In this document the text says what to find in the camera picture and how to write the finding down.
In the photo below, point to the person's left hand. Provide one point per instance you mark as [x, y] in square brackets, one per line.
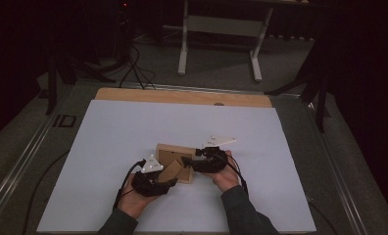
[135, 200]

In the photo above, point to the white desk frame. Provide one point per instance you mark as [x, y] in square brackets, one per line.
[224, 26]

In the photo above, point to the wooden picture frame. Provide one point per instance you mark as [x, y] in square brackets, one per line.
[169, 158]

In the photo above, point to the black floor bracket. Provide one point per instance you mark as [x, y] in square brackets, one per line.
[64, 121]

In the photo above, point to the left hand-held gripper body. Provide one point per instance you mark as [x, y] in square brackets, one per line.
[148, 186]

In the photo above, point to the person's right hand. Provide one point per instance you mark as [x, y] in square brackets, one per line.
[226, 179]

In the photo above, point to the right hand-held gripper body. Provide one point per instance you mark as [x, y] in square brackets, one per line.
[211, 160]

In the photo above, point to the white table sheet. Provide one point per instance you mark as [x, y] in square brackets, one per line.
[117, 130]

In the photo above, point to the black tripod stand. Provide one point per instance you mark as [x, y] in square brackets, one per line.
[313, 81]

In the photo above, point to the metal floor rail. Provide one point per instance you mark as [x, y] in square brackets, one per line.
[188, 87]
[335, 169]
[17, 169]

